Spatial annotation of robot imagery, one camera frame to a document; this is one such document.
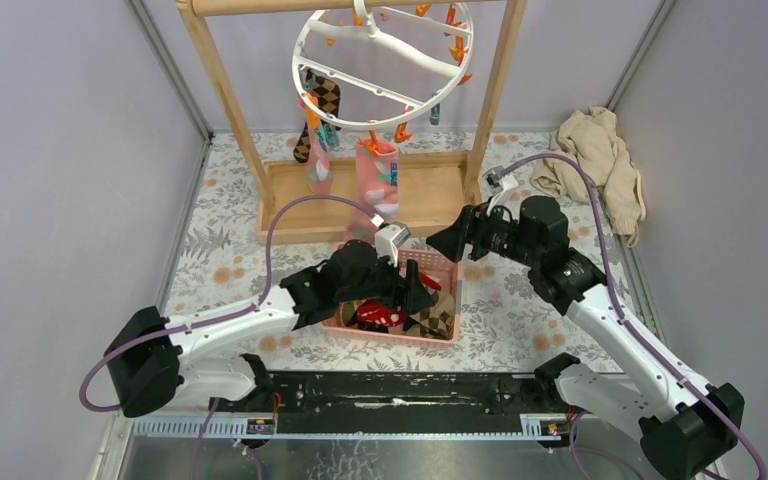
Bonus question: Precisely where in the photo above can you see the white round clip hanger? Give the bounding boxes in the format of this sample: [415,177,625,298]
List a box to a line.
[291,1,475,131]

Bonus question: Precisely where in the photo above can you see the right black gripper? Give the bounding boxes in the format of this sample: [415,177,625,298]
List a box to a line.
[425,196,540,268]

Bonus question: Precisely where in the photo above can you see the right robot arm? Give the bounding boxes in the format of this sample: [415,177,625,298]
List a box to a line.
[427,196,745,479]

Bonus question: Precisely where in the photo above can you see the pink sock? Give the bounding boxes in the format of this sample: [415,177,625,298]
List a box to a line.
[355,139,400,219]
[300,92,333,194]

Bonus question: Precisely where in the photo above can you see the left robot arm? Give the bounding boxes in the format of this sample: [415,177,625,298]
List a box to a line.
[105,240,435,418]

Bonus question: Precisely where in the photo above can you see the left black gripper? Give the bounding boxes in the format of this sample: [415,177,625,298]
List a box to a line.
[336,249,436,318]

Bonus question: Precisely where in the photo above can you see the red white patterned sock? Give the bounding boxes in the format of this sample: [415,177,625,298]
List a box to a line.
[355,300,406,327]

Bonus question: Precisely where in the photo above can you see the wooden hanger rack frame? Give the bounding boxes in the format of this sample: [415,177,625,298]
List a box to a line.
[177,0,527,245]

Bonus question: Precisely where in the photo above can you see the plain red sock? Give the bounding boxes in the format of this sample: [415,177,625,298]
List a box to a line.
[419,272,442,291]

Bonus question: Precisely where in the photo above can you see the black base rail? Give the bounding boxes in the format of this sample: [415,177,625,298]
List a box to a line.
[218,371,572,436]

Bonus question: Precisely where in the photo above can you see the floral table mat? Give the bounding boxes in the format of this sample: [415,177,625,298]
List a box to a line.
[159,132,640,373]

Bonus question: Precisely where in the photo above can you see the pink plastic basket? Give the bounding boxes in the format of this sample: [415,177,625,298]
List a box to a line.
[323,248,463,348]

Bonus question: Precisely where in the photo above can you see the beige crumpled cloth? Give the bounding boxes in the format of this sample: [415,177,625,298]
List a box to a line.
[531,106,647,247]

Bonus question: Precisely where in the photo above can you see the brown beige argyle sock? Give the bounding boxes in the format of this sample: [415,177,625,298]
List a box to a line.
[293,69,341,164]

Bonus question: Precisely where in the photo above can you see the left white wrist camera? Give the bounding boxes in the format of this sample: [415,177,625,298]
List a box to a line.
[371,214,411,267]

